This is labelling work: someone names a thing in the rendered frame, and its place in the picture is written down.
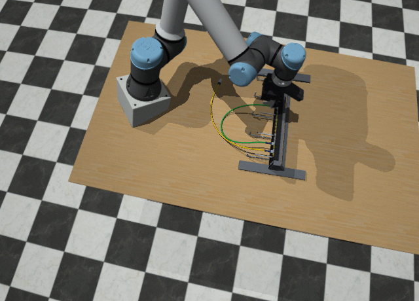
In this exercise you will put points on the grey port rack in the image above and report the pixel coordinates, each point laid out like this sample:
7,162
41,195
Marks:
277,140

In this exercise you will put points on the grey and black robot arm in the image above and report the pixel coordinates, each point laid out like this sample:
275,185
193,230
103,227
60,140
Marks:
148,57

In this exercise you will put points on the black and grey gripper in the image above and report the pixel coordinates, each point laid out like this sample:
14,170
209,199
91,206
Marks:
272,95

